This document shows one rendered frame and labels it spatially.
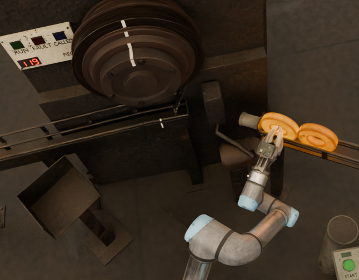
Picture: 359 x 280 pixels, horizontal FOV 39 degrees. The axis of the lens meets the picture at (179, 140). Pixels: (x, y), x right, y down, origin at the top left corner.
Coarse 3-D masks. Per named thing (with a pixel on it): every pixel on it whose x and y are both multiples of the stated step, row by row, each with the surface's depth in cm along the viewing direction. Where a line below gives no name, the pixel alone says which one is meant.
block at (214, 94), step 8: (216, 80) 212; (208, 88) 211; (216, 88) 210; (208, 96) 209; (216, 96) 208; (208, 104) 210; (216, 104) 211; (208, 112) 215; (216, 112) 216; (224, 112) 218; (208, 120) 222; (216, 120) 222; (224, 120) 223
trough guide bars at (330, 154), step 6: (264, 132) 211; (318, 138) 206; (294, 144) 207; (300, 144) 204; (306, 144) 203; (342, 144) 202; (348, 144) 199; (354, 144) 198; (312, 150) 204; (318, 150) 201; (324, 150) 200; (324, 156) 203; (330, 156) 201; (336, 156) 200; (342, 156) 197; (354, 162) 197
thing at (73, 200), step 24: (48, 168) 214; (72, 168) 225; (24, 192) 213; (48, 192) 223; (72, 192) 221; (96, 192) 218; (48, 216) 218; (72, 216) 216; (96, 240) 272; (120, 240) 270
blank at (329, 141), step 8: (304, 128) 197; (312, 128) 195; (320, 128) 194; (304, 136) 201; (312, 136) 204; (320, 136) 196; (328, 136) 193; (336, 136) 196; (312, 144) 204; (320, 144) 202; (328, 144) 198; (336, 144) 197
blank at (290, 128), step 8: (272, 112) 204; (264, 120) 206; (272, 120) 202; (280, 120) 200; (288, 120) 201; (264, 128) 212; (288, 128) 202; (296, 128) 202; (288, 136) 208; (296, 136) 205
